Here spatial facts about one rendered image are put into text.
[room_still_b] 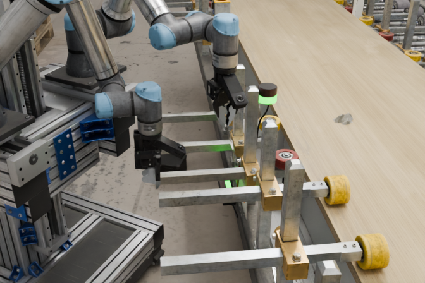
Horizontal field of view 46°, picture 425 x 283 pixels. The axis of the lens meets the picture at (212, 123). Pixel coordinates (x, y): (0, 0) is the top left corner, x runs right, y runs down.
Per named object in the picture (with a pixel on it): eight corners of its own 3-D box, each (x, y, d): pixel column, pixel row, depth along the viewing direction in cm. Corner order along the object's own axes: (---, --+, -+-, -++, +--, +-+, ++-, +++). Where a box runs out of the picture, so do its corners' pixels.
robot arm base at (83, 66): (57, 73, 189) (54, 48, 184) (83, 60, 200) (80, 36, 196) (89, 80, 183) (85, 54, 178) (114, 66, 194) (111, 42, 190)
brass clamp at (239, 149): (233, 157, 183) (233, 145, 181) (227, 139, 195) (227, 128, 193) (249, 156, 184) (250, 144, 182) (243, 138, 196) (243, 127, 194)
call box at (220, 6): (214, 19, 216) (214, 1, 212) (212, 14, 222) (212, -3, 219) (230, 18, 217) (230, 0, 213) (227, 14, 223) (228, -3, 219)
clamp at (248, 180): (246, 188, 160) (246, 175, 157) (239, 165, 172) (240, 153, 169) (263, 187, 160) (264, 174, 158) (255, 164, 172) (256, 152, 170)
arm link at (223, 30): (225, 9, 147) (245, 16, 142) (224, 44, 153) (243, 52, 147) (205, 14, 142) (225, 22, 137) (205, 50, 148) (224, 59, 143)
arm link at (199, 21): (172, 13, 148) (196, 22, 141) (201, 7, 155) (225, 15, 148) (173, 38, 152) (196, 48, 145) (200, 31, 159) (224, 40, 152)
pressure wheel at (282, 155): (274, 190, 163) (276, 160, 157) (269, 177, 170) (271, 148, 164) (298, 189, 164) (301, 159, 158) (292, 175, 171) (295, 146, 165)
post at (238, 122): (233, 179, 197) (235, 66, 174) (231, 174, 200) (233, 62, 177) (241, 179, 197) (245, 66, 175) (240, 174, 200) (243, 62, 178)
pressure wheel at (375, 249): (365, 237, 113) (352, 232, 121) (368, 273, 112) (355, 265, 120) (391, 235, 113) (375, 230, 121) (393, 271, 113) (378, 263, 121)
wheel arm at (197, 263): (160, 277, 111) (160, 265, 109) (160, 266, 114) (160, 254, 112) (375, 259, 116) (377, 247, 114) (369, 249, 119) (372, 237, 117)
